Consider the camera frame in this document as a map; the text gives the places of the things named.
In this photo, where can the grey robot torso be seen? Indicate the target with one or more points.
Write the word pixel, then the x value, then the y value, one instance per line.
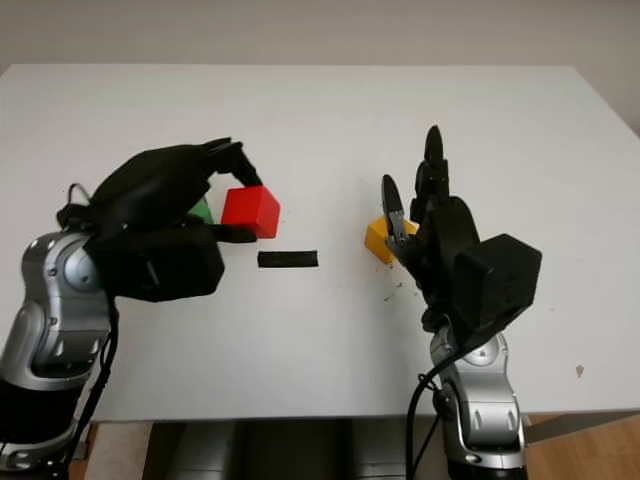
pixel 300 450

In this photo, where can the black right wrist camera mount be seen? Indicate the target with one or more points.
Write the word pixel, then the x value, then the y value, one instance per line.
pixel 500 285

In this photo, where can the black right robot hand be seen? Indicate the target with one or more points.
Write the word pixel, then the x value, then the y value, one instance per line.
pixel 445 235

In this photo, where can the red block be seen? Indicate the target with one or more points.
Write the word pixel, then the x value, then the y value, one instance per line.
pixel 247 207

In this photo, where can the yellow block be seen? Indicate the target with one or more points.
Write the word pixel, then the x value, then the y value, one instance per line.
pixel 380 240

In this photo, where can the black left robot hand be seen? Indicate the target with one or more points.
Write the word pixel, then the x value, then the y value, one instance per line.
pixel 150 185

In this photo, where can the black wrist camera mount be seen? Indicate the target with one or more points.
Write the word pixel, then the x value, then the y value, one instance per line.
pixel 500 285
pixel 160 265

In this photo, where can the black tape strip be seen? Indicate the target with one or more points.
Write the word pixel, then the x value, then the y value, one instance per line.
pixel 287 259

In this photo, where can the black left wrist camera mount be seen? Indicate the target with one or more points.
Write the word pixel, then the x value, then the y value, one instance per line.
pixel 160 265

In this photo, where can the green block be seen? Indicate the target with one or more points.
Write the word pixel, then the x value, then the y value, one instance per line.
pixel 202 212

